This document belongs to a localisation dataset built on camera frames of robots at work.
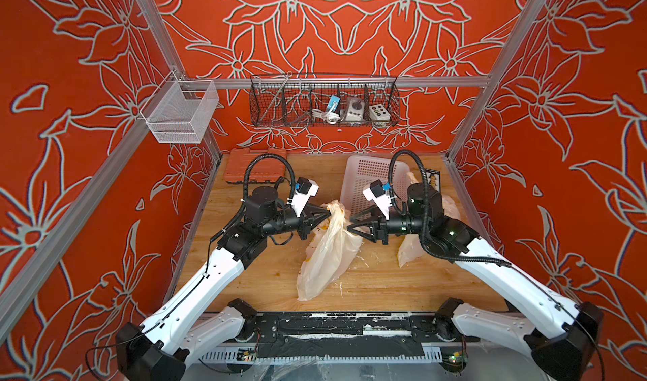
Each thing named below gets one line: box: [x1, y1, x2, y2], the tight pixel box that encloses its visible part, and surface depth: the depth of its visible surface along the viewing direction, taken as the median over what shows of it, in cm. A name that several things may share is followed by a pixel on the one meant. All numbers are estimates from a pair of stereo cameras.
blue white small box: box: [326, 95, 342, 113], surface depth 85 cm
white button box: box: [368, 103, 391, 121], surface depth 96 cm
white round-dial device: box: [345, 97, 365, 122], surface depth 93 cm
